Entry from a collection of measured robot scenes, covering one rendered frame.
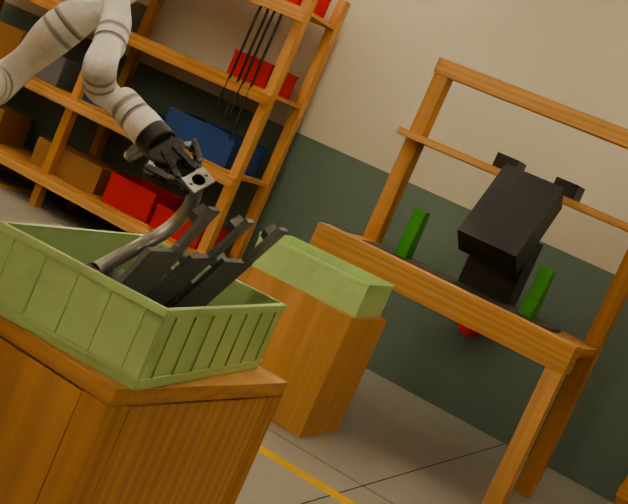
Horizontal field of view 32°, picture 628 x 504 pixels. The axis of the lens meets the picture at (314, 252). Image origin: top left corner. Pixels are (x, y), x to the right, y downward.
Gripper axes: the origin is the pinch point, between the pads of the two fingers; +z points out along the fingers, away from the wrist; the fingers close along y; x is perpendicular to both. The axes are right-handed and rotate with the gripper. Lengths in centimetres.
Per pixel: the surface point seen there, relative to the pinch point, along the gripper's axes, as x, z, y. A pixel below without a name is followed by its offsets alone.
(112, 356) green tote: 13.7, 16.7, -30.6
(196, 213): 4.0, 4.2, -1.9
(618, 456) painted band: 380, 123, 312
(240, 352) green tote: 42.7, 22.8, 4.1
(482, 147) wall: 344, -75, 376
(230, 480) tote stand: 69, 40, -7
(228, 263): 29.4, 7.9, 9.7
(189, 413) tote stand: 35.5, 29.3, -17.4
